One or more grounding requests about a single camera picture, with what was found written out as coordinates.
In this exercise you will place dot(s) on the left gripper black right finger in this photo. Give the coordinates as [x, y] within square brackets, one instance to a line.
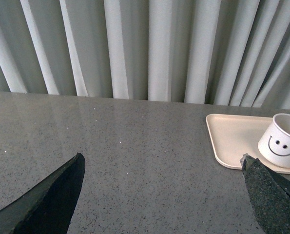
[269, 194]

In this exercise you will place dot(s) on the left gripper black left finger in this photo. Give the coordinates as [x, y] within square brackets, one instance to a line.
[48, 207]

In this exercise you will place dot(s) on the white mug with black handle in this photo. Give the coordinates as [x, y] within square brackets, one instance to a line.
[274, 145]

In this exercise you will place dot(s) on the pale pink rectangular tray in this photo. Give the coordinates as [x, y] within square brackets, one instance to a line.
[234, 135]

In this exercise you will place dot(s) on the white pleated curtain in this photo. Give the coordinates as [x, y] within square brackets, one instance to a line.
[222, 52]

